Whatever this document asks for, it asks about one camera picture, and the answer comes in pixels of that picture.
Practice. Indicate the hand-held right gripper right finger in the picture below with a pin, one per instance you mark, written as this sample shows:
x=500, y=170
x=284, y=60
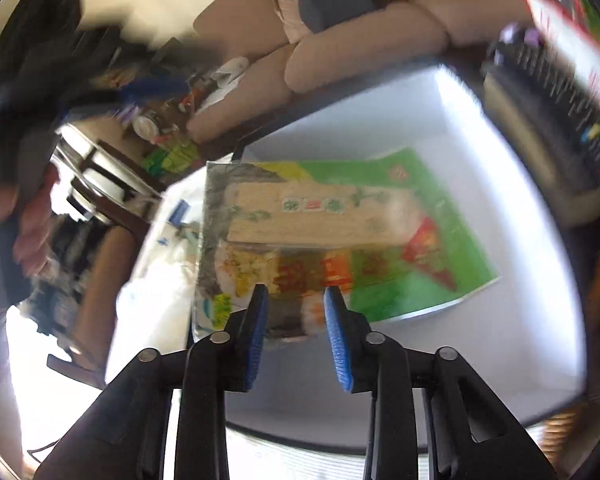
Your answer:
x=337, y=340

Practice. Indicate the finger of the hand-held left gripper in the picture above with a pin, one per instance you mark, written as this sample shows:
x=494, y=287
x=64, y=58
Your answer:
x=150, y=91

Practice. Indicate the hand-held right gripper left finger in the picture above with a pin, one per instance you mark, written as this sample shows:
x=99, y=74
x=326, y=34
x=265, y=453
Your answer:
x=257, y=340

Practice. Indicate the black box with white interior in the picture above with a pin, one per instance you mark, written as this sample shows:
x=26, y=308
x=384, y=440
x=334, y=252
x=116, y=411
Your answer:
x=505, y=335

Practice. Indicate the green food packet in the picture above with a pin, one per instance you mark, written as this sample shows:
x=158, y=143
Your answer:
x=430, y=200

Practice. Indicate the person's left hand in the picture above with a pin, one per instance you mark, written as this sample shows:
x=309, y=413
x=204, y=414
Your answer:
x=32, y=230

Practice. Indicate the white round container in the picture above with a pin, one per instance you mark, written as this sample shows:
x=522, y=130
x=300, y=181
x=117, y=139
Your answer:
x=147, y=125

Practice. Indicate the green box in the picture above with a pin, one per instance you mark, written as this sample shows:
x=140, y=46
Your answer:
x=172, y=157

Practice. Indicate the white cloth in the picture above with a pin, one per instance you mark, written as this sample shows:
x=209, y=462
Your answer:
x=232, y=70

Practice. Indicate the dark wooden chair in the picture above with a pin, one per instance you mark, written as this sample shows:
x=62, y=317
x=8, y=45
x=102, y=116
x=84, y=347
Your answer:
x=125, y=215

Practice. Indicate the dark clothes pile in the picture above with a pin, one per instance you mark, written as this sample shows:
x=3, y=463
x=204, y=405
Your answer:
x=62, y=280

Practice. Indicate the blue-grey cushion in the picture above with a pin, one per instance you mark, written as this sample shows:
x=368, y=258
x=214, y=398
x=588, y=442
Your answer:
x=335, y=2

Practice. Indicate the beige sofa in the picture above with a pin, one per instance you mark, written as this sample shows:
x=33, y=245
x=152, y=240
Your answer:
x=370, y=35

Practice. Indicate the black remote control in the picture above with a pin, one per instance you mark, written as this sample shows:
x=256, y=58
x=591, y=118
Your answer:
x=555, y=100

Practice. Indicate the purple small object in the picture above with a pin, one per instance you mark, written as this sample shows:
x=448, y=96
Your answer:
x=520, y=37

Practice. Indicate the red snack packet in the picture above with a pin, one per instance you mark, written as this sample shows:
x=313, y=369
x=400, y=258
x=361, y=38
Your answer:
x=560, y=25

